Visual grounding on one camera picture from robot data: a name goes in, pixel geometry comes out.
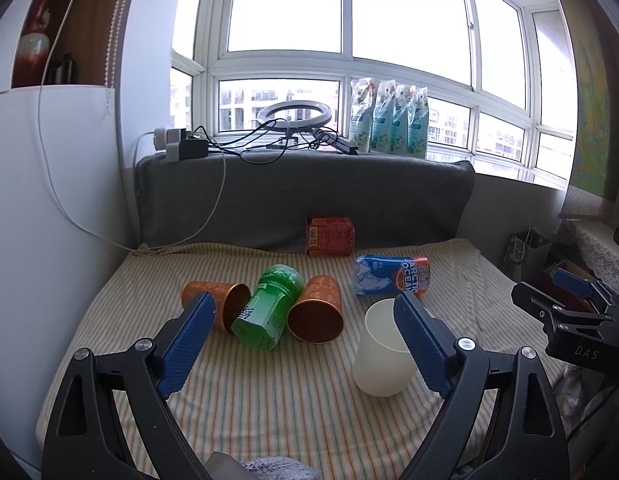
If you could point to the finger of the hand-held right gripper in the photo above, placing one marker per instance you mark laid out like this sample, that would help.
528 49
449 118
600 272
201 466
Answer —
572 281
539 305

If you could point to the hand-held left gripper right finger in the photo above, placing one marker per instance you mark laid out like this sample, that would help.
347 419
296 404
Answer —
422 345

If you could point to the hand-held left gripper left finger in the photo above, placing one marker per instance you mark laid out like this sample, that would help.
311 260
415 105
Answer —
187 342

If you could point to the orange metal cup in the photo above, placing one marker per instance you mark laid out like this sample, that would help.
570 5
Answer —
219 300
317 312

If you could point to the white plastic cup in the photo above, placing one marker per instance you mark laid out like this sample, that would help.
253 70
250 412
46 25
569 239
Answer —
379 355

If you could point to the white lace cloth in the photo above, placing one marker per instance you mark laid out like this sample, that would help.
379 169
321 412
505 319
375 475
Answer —
597 247

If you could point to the green paper bag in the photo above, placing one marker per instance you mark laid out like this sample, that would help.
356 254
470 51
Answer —
524 257

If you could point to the blue and orange drink can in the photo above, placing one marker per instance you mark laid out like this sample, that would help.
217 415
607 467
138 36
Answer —
389 275

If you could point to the striped bed sheet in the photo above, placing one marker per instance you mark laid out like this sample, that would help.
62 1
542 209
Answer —
249 400

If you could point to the green plastic bottle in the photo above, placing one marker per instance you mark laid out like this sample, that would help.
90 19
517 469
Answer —
267 307

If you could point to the red drink can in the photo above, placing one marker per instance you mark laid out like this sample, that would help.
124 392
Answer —
330 235

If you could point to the grey padded headboard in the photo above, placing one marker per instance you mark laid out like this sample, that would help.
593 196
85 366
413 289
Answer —
239 200

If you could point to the grey fuzzy cloth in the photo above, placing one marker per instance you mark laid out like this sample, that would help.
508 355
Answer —
277 469

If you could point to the black power adapter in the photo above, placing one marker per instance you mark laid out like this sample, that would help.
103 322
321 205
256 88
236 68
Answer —
194 148

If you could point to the white power strip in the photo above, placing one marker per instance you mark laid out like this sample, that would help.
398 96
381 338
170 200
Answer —
165 137

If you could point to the wooden shelf niche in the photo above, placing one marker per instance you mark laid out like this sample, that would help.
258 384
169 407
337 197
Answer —
92 35

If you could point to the red and white vase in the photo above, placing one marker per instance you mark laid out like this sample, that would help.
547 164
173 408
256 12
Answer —
34 45

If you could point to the wall map poster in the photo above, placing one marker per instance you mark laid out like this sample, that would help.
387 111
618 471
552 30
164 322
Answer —
587 85

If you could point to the white window frame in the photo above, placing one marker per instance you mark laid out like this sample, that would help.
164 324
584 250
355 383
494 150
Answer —
212 67

